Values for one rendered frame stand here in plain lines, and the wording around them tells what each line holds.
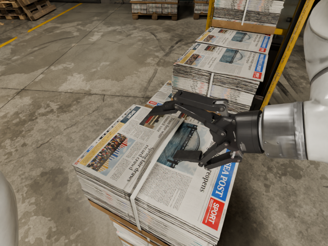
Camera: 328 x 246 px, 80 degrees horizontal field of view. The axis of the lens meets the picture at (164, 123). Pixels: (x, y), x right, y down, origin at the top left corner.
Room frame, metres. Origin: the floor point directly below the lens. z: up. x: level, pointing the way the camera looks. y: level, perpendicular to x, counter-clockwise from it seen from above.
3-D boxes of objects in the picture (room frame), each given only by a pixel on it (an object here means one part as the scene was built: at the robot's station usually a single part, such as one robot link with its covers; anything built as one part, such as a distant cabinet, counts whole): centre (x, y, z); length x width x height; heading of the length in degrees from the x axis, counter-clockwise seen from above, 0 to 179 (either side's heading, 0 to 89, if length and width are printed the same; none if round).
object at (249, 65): (0.87, -0.28, 1.06); 0.37 x 0.29 x 0.01; 64
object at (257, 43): (1.13, -0.40, 1.06); 0.37 x 0.28 x 0.01; 63
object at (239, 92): (0.87, -0.27, 0.95); 0.38 x 0.29 x 0.23; 64
